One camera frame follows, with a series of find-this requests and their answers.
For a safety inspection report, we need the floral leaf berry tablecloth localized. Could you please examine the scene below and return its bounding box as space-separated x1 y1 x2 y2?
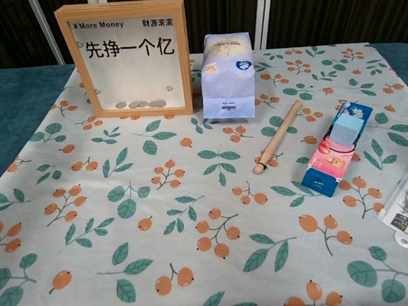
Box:
0 39 408 306

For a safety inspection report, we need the lavender paper food bag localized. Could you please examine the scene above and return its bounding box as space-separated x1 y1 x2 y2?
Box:
198 30 258 122

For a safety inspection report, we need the wooden stick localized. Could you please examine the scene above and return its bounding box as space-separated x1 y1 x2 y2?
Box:
249 100 308 175

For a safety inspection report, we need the blue and pink carton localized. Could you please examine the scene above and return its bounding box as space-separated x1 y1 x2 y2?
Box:
297 100 380 199

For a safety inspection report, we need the black elastic band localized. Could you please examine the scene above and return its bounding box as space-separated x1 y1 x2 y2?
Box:
326 139 361 155

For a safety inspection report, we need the dark pleated curtain panel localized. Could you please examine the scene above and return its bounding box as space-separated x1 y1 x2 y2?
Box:
47 0 264 63
0 0 63 69
263 0 408 56

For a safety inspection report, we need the light blue cube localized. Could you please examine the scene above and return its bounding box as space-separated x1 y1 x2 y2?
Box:
330 112 368 150

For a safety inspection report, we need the wooden frame money box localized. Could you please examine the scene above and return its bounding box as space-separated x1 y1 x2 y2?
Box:
53 0 195 124

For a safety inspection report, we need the thick white frame post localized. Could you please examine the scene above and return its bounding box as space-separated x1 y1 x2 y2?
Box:
26 0 66 66
252 0 277 50

